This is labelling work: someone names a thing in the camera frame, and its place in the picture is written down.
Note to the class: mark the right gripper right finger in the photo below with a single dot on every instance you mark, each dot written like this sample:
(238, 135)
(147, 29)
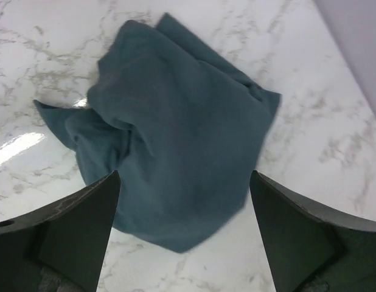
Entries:
(310, 246)

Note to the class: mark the dark blue-grey t-shirt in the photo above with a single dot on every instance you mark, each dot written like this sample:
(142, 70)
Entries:
(182, 126)

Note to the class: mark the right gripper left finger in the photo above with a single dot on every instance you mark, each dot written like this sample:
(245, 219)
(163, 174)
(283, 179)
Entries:
(60, 246)

